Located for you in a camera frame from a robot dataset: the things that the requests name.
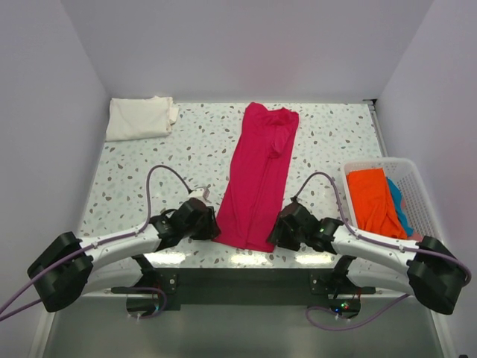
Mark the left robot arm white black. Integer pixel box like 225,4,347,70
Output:
27,198,220,313

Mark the blue t shirt in basket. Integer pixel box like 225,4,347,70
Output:
386,178,414,236

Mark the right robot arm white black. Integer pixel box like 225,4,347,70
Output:
267,201,471,315

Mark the aluminium rail frame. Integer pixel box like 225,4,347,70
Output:
28,98,459,358

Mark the white plastic laundry basket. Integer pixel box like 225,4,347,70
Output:
341,157,448,264

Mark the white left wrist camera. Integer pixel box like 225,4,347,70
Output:
188,186,210,203

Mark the pink t shirt in basket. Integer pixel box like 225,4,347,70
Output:
408,231,424,242

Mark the orange t shirt in basket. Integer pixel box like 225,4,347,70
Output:
347,169,408,239

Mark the folded cream t shirt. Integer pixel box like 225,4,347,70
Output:
105,96,179,142

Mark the magenta t shirt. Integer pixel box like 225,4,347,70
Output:
215,102,300,253

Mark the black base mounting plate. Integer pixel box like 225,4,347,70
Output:
112,268,376,310

